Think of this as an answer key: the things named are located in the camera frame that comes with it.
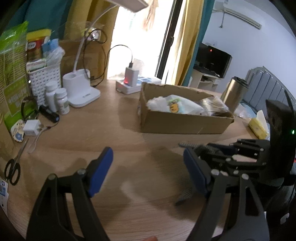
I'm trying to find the white plastic basket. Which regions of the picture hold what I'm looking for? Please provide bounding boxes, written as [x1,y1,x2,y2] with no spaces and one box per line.
[28,64,62,106]

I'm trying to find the green paper cup package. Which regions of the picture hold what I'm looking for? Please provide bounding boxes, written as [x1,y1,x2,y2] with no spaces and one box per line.
[1,21,31,130]

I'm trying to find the wall air conditioner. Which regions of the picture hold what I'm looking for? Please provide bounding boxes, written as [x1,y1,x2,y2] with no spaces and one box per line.
[214,1,263,30]

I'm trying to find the teal left curtain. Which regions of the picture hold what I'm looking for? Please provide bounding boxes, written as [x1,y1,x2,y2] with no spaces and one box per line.
[5,0,73,40]

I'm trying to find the cartoon duck tissue pack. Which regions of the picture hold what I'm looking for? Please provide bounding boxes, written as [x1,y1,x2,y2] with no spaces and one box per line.
[165,94,204,115]

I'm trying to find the white desk cabinet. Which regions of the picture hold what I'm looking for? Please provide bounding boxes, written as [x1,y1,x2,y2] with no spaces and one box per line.
[188,69,222,91]

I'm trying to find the white desk lamp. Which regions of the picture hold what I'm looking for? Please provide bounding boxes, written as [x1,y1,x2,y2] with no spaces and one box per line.
[60,1,149,108]

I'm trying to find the white pill bottle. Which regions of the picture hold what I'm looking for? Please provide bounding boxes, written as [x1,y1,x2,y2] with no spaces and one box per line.
[55,88,70,115]
[45,81,58,113]

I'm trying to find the bag of cotton swabs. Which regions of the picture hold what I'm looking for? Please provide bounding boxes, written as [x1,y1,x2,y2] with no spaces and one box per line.
[198,96,233,118]

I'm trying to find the brown cardboard carton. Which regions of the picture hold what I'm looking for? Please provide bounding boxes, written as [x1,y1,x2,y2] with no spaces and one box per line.
[59,40,104,78]

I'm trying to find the black small flashlight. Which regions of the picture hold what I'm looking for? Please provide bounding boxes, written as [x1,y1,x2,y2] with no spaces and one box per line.
[39,105,60,123]

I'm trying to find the grey bed headboard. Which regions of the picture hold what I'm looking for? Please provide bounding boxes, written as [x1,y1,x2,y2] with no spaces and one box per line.
[242,66,295,118]

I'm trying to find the yellow tissue pack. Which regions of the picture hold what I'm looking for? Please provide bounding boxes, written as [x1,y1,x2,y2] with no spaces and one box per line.
[248,110,270,140]

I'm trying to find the steel travel mug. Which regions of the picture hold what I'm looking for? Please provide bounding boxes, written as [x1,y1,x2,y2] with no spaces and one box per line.
[221,76,249,113]

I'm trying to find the black monitor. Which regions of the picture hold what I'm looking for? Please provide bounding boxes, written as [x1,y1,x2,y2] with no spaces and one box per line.
[194,43,232,78]

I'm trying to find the white textured cloth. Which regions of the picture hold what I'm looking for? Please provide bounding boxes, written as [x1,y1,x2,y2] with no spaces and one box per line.
[146,96,170,113]

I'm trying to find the white power strip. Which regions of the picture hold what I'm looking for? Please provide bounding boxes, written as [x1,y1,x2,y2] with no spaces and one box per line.
[115,76,162,95]

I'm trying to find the white usb charger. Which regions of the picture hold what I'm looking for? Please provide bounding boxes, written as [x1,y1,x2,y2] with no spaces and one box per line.
[124,67,139,87]

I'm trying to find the white small power adapter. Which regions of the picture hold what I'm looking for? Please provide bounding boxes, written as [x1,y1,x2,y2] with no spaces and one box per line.
[23,120,43,136]

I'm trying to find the brown cardboard box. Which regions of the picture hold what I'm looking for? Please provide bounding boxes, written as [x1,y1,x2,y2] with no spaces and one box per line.
[139,82,234,134]

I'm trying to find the yellow right curtain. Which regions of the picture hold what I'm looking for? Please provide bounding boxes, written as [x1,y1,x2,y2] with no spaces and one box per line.
[173,0,204,85]

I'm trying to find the black scissors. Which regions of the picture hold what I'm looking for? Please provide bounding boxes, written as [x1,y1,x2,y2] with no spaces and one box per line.
[4,140,28,186]

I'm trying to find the black charger cable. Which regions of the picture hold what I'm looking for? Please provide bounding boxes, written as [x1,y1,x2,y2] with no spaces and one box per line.
[82,28,134,88]

